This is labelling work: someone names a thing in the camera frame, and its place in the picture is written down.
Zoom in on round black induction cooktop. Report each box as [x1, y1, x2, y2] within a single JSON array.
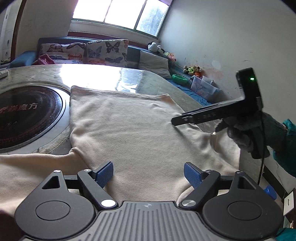
[[0, 85, 70, 153]]

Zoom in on green bowl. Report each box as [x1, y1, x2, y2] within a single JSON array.
[[171, 74, 188, 85]]

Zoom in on person's teal garment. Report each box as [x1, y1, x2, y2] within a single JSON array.
[[275, 228, 296, 241]]

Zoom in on brown and green plush toy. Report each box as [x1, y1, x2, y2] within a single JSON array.
[[183, 65, 203, 76]]

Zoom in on white socket box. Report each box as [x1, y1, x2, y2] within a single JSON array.
[[282, 189, 296, 216]]

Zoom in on person's right hand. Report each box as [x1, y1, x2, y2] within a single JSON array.
[[213, 111, 288, 154]]

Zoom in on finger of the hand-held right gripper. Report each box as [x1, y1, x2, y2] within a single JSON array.
[[171, 111, 197, 127]]

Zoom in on blue plastic object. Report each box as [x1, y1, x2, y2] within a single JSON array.
[[264, 185, 277, 200]]

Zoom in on window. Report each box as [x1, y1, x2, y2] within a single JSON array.
[[72, 0, 174, 39]]

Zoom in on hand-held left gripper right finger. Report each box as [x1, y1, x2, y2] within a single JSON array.
[[179, 162, 264, 210]]

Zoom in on blue sofa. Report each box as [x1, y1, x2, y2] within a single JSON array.
[[7, 37, 220, 105]]

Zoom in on square butterfly print pillow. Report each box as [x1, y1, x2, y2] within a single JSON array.
[[85, 39, 129, 68]]

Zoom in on dark wooden door frame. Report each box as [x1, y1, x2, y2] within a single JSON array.
[[10, 0, 28, 63]]

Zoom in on pink cloth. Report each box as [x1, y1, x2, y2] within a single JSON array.
[[32, 54, 56, 65]]

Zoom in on panda plush toy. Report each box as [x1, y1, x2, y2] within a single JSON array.
[[147, 42, 165, 55]]

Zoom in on cream sweatshirt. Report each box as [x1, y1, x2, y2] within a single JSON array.
[[0, 85, 242, 204]]

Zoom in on person's right forearm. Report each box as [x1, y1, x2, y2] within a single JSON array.
[[272, 119, 296, 176]]

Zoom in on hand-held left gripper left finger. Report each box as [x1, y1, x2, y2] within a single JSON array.
[[35, 161, 118, 211]]

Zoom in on clear plastic storage box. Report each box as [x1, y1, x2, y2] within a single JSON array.
[[191, 75, 220, 101]]

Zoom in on black cable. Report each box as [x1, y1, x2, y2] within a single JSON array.
[[255, 97, 266, 186]]

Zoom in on wide butterfly print pillow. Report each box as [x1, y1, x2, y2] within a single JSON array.
[[38, 42, 87, 65]]

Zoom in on grey pillow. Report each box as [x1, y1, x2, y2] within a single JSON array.
[[138, 50, 171, 80]]

